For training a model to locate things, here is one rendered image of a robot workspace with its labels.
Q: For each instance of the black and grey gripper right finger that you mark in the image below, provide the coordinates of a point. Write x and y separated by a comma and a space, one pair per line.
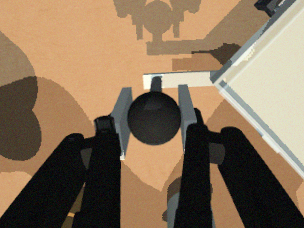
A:
259, 198

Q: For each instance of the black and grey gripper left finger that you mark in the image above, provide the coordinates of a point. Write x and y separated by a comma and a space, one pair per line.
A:
48, 197

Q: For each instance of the grey mug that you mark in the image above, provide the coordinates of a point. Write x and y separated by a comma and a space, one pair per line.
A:
171, 208

